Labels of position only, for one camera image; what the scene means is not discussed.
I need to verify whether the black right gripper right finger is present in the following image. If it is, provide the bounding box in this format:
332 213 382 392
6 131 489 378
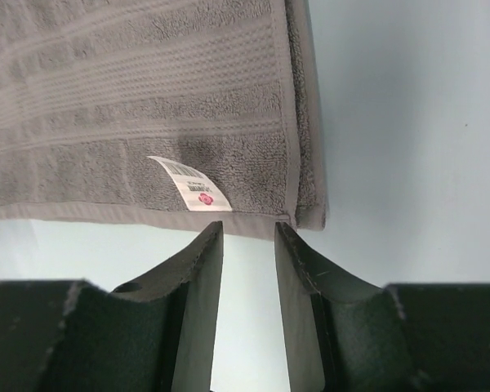
274 223 490 391

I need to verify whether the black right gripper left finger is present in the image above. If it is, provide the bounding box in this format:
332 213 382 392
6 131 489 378
0 221 224 391

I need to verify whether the grey terry towel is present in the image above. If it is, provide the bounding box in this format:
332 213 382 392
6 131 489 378
0 1 327 239

